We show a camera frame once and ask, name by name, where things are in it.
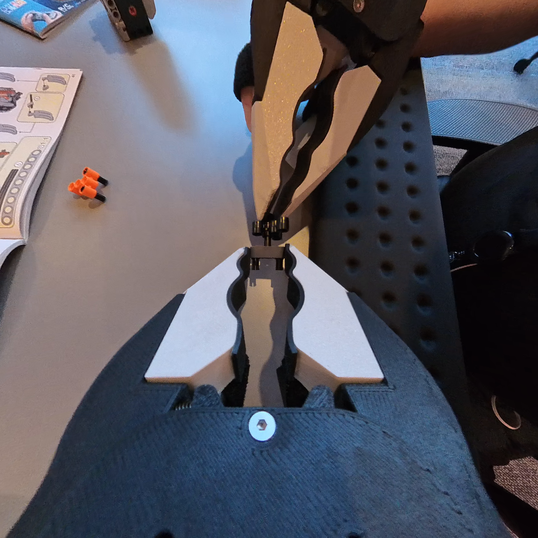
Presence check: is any black strap clip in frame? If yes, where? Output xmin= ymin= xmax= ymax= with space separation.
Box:
xmin=447 ymin=229 xmax=515 ymax=265

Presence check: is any grey desk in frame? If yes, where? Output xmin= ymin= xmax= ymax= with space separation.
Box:
xmin=0 ymin=0 xmax=423 ymax=518

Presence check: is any person's right hand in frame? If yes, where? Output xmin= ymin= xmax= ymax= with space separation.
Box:
xmin=240 ymin=84 xmax=255 ymax=133

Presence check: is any grey beam with black pins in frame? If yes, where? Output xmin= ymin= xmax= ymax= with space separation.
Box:
xmin=250 ymin=245 xmax=291 ymax=272

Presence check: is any orange connector with black pins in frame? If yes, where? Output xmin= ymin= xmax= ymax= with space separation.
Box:
xmin=67 ymin=166 xmax=109 ymax=203

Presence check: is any grey toy robot body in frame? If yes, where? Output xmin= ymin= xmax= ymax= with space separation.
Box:
xmin=100 ymin=0 xmax=154 ymax=42

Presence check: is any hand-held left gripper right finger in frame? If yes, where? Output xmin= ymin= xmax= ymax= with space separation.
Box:
xmin=285 ymin=244 xmax=386 ymax=407

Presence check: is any person's right forearm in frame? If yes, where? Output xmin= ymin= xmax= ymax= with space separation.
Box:
xmin=414 ymin=0 xmax=538 ymax=59

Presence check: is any black dimpled edge pad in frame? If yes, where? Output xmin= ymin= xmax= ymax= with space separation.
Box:
xmin=309 ymin=59 xmax=471 ymax=421

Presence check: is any black office chair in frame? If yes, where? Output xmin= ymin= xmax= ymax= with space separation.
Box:
xmin=425 ymin=99 xmax=538 ymax=145

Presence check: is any open instruction booklet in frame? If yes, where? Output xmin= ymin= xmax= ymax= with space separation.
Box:
xmin=0 ymin=66 xmax=83 ymax=270

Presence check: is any person's black clothing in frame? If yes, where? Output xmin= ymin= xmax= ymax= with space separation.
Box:
xmin=437 ymin=126 xmax=538 ymax=538

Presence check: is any blue toy set box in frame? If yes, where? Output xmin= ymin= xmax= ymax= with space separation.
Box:
xmin=0 ymin=0 xmax=99 ymax=39

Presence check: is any metal key ring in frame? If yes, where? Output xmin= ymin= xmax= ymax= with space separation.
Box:
xmin=490 ymin=395 xmax=523 ymax=430

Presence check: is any black cross connector piece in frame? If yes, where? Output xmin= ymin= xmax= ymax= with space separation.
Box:
xmin=251 ymin=215 xmax=291 ymax=246

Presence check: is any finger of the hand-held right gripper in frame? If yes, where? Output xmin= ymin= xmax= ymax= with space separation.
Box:
xmin=269 ymin=63 xmax=384 ymax=221
xmin=251 ymin=1 xmax=337 ymax=223

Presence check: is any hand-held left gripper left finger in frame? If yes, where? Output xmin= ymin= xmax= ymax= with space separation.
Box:
xmin=144 ymin=247 xmax=253 ymax=407

